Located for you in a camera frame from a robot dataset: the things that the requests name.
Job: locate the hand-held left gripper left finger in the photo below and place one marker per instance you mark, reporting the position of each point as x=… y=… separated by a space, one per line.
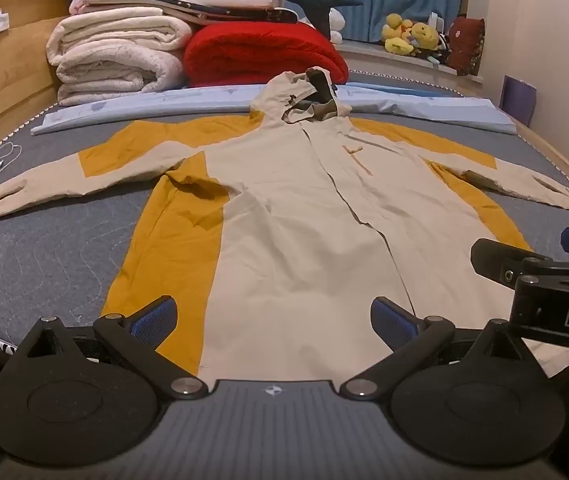
x=154 y=320

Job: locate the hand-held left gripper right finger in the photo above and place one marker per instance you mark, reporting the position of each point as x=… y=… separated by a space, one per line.
x=394 y=322

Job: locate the beige and mustard hooded jacket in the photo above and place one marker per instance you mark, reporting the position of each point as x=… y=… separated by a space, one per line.
x=289 y=210

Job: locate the grey quilted mattress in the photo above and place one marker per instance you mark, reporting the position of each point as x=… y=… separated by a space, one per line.
x=39 y=260

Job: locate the purple folder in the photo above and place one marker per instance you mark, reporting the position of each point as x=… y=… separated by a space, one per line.
x=518 y=100

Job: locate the light blue folded sheet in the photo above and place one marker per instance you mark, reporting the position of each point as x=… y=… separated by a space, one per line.
x=139 y=107

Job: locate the dark red cushion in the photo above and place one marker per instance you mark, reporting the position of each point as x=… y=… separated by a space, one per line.
x=466 y=45

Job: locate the white window ledge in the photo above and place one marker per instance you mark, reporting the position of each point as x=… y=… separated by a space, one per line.
x=389 y=62

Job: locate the yellow plush toy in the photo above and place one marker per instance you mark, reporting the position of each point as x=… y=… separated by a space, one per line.
x=398 y=35
x=425 y=36

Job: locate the white folded quilt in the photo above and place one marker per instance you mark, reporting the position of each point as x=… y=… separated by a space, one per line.
x=114 y=55

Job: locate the white plush toy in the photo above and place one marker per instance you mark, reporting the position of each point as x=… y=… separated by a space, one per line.
x=337 y=22

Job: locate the red fleece blanket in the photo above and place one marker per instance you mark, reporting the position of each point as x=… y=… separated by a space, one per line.
x=254 y=55

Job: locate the navy patterned blanket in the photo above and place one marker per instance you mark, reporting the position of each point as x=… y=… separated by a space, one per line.
x=244 y=14

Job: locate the wooden bed frame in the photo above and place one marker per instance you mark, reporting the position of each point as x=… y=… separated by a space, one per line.
x=14 y=70

